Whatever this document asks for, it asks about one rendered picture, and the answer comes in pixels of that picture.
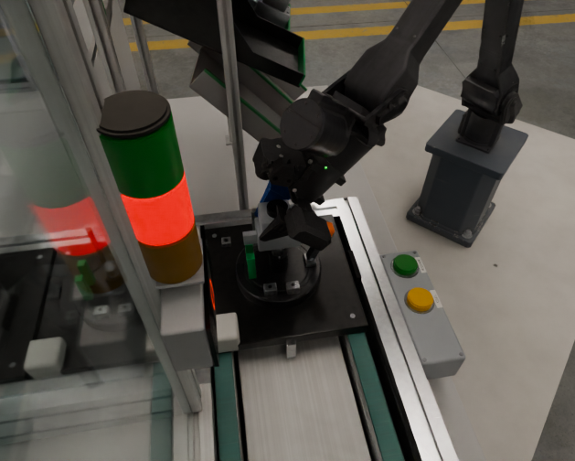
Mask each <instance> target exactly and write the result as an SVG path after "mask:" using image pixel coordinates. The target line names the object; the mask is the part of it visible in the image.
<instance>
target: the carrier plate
mask: <svg viewBox="0 0 575 461"><path fill-rule="evenodd" d="M318 217H320V218H322V219H324V220H326V222H332V223H333V226H334V229H335V232H334V234H333V236H332V237H331V243H330V244H329V245H328V246H327V247H325V248H324V249H323V250H322V251H320V252H319V253H318V256H319V258H320V261H321V267H322V269H321V279H320V283H319V285H318V287H317V289H316V291H315V292H314V294H313V295H312V296H311V297H310V298H309V299H307V300H306V301H304V302H303V303H301V304H299V305H298V306H293V307H290V308H284V309H271V308H267V307H263V306H258V305H256V304H254V303H253V302H251V300H249V299H248V298H247V297H246V296H245V295H244V294H243V293H242V292H241V291H240V289H239V286H238V283H237V278H236V271H235V267H236V261H237V259H238V257H239V255H240V253H241V251H242V250H243V249H244V248H245V245H244V241H243V233H242V232H244V231H252V224H244V225H236V226H228V227H220V228H213V229H205V231H206V235H207V240H208V248H209V253H210V258H211V262H212V268H213V281H214V293H215V306H216V315H221V314H227V313H236V314H237V317H238V323H239V332H240V343H239V344H238V347H239V350H245V349H251V348H263V347H269V346H275V345H281V344H286V339H290V338H295V341H296V342H300V341H306V340H313V339H319V338H330V337H336V336H343V335H349V334H356V333H361V332H367V327H368V323H367V319H366V316H365V313H364V310H363V307H362V305H361V301H360V298H359V295H358V292H357V288H356V285H355V282H354V279H353V276H352V273H351V270H350V267H349V264H348V261H347V258H346V254H345V251H344V248H343V244H342V242H341V239H340V236H339V233H338V230H337V227H336V225H335V220H334V217H333V214H328V215H321V216H318ZM223 237H230V240H231V247H225V248H222V244H221V238H223ZM239 350H234V351H239Z"/></svg>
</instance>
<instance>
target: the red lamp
mask: <svg viewBox="0 0 575 461"><path fill-rule="evenodd" d="M121 197H122V202H123V204H124V206H125V209H126V211H127V214H128V217H129V220H130V222H131V224H132V227H133V231H134V234H135V237H136V239H137V240H138V241H140V242H142V243H144V244H148V245H153V246H161V245H167V244H170V243H173V242H176V241H179V240H181V239H182V238H183V237H185V236H186V235H187V234H188V233H189V232H190V230H191V229H192V227H193V224H194V213H193V210H192V205H191V200H190V197H189V192H188V187H187V183H186V175H185V171H184V175H183V178H182V180H181V181H180V183H179V184H178V185H177V186H176V187H175V188H173V189H172V190H170V191H169V192H167V193H165V194H164V195H161V196H158V197H155V198H131V197H127V196H125V195H124V194H122V195H121Z"/></svg>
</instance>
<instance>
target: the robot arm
mask: <svg viewBox="0 0 575 461"><path fill-rule="evenodd" d="M462 1H463V0H411V1H410V3H409V5H408V6H407V8H406V9H405V11H404V12H403V14H402V16H401V17H400V19H399V21H398V22H397V24H396V25H395V26H394V27H393V29H392V30H391V32H390V33H389V34H388V36H387V37H386V38H385V39H384V40H382V41H380V42H378V43H377V44H376V45H374V46H372V47H371V48H368V49H367V50H366V51H365V52H364V54H363V55H362V56H361V57H360V59H359V60H358V61H357V63H356V64H355V65H354V66H353V67H352V69H351V70H349V71H348V72H347V73H345V74H344V75H343V76H342V77H340V78H339V79H338V80H336V81H335V82H334V83H333V84H331V85H330V86H329V87H328V88H326V89H325V90H324V91H322V92H320V91H318V90H316V89H312V90H311V92H310V94H309V96H308V97H307V98H301V99H299V100H296V101H295V102H293V103H292V104H291V105H290V106H289V107H288V108H286V109H285V111H284V112H283V114H282V119H281V123H280V132H281V137H280V138H275V139H268V138H262V139H261V140H260V142H259V144H258V147H257V149H256V151H255V154H254V156H253V158H252V161H253V162H254V166H255V174H256V176H257V177H258V178H260V179H262V180H269V183H268V185H267V187H266V189H265V192H264V194H263V196H262V198H261V201H260V203H262V202H270V201H271V200H274V199H281V200H285V199H288V200H289V199H290V200H291V201H292V203H294V205H293V206H292V208H288V209H285V208H283V207H280V206H278V205H276V210H277V216H276V218H275V219H274V220H273V221H272V222H271V223H270V224H269V226H268V227H267V228H266V229H265V230H264V231H263V232H262V234H261V236H260V237H259V239H260V240H261V241H270V240H274V239H278V238H281V237H284V236H288V235H289V237H290V238H292V239H294V240H296V241H299V242H301V243H303V244H306V245H308V246H310V247H313V248H315V249H317V250H318V251H322V250H323V249H324V248H325V247H327V246H328V245H329V244H330V243H331V234H330V231H329V229H328V226H327V223H326V220H324V219H322V218H320V217H318V216H317V215H316V213H315V212H314V211H313V210H312V207H311V204H312V203H313V202H314V203H315V204H317V205H319V206H321V205H322V204H323V203H324V202H325V199H324V196H323V194H324V193H325V192H326V191H327V190H328V189H329V188H330V187H331V186H333V185H334V183H336V184H337V185H339V186H343V185H344V184H345V183H346V179H345V176H344V174H345V173H346V172H347V171H348V170H349V169H350V168H351V167H352V166H354V165H355V164H356V163H357V162H358V161H359V160H360V159H361V158H362V157H363V156H364V155H365V154H366V153H367V152H369V151H370V150H371V149H372V148H373V147H374V146H375V145H379V146H383V145H384V144H385V141H386V138H385V133H386V131H387V128H386V126H385V125H384V124H383V123H386V122H388V121H390V120H392V119H395V118H396V117H398V116H400V115H401V114H402V113H403V111H404V110H405V109H406V107H407V105H408V103H409V100H410V96H411V95H412V93H413V92H414V90H415V89H416V87H417V85H418V79H419V69H420V64H421V61H422V60H423V58H424V56H425V55H426V53H427V52H428V50H429V49H430V47H431V45H432V44H433V43H434V41H435V40H436V38H437V37H438V36H439V35H440V33H441V32H442V30H443V28H444V27H445V26H446V24H447V23H448V21H449V20H450V18H451V17H452V15H453V13H454V12H455V11H456V9H457V8H458V6H459V5H460V3H461V2H462ZM523 4H524V0H485V3H484V17H483V25H482V33H481V41H480V48H479V56H478V63H477V68H476V69H474V70H473V71H472V72H471V73H470V74H469V75H468V76H467V77H466V79H465V80H464V81H463V89H462V93H461V97H462V106H465V107H467V108H469V109H468V110H467V111H466V112H465V113H464V114H463V118H462V120H461V123H460V126H459V128H458V134H459V135H458V136H457V137H456V140H455V141H456V142H458V143H461V144H463V145H467V146H470V147H472V148H474V149H477V150H480V151H482V152H485V153H487V154H489V153H490V152H491V151H492V149H493V148H494V146H495V145H496V143H497V142H498V140H499V139H500V137H501V131H502V129H503V126H504V124H506V123H513V122H514V121H515V119H516V117H517V115H518V114H519V113H520V110H521V108H522V106H523V104H522V102H521V100H520V97H519V94H518V88H519V77H518V75H517V73H516V70H515V68H514V66H513V64H512V59H513V55H514V50H515V45H516V37H517V32H518V28H519V23H520V18H521V14H522V9H523Z"/></svg>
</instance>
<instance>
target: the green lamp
mask: <svg viewBox="0 0 575 461"><path fill-rule="evenodd" d="M99 137H100V140H101V144H102V147H103V149H104V152H105V155H106V157H107V159H108V162H109V165H110V167H111V170H112V174H113V176H114V179H115V182H116V184H117V187H118V189H119V192H121V193H122V194H124V195H125V196H127V197H131V198H155V197H158V196H161V195H164V194H165V193H167V192H169V191H170V190H172V189H173V188H175V187H176V186H177V185H178V184H179V183H180V181H181V180H182V178H183V175H184V167H183V163H182V158H181V154H180V150H179V145H178V141H177V137H176V129H175V125H174V120H173V116H172V112H171V114H170V117H169V119H168V120H167V121H166V123H165V124H164V125H163V126H161V127H160V128H159V129H157V130H156V131H154V132H152V133H150V134H147V135H144V136H140V137H136V138H131V139H119V138H112V137H109V136H106V135H103V134H101V136H99Z"/></svg>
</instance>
